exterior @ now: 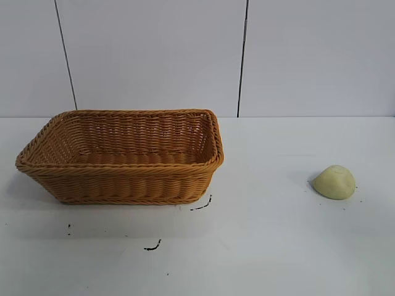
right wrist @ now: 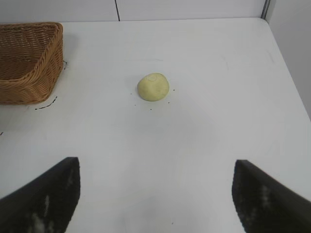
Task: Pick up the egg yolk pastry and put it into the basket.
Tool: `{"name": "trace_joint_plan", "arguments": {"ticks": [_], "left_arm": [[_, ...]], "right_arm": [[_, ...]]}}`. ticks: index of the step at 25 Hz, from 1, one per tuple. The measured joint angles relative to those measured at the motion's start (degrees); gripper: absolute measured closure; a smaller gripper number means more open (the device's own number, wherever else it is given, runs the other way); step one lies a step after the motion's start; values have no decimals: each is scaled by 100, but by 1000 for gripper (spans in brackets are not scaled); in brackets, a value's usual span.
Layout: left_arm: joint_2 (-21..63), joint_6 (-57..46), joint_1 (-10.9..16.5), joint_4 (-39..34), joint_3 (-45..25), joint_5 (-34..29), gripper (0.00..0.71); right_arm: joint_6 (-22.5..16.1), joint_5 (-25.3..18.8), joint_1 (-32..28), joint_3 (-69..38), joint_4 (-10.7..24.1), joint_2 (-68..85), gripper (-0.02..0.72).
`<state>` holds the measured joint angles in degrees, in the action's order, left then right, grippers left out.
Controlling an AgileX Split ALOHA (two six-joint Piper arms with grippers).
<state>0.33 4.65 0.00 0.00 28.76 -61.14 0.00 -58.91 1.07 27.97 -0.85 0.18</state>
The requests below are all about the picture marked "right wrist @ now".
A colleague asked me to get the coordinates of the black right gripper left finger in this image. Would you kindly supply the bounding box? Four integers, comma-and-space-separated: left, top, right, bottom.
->
0, 156, 81, 233

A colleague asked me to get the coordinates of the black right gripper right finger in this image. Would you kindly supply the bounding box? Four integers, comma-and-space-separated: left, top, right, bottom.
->
231, 159, 311, 233

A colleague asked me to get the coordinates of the pale yellow round fruit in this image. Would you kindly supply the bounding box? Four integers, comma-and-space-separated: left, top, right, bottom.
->
137, 72, 170, 102

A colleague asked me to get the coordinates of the brown woven wicker basket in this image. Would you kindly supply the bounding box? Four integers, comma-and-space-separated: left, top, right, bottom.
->
0, 22, 64, 105

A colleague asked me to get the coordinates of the grey metal frame post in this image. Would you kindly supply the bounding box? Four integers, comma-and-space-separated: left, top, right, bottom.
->
260, 0, 271, 19

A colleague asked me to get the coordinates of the thin black cable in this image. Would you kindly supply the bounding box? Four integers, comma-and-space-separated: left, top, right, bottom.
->
114, 0, 121, 22

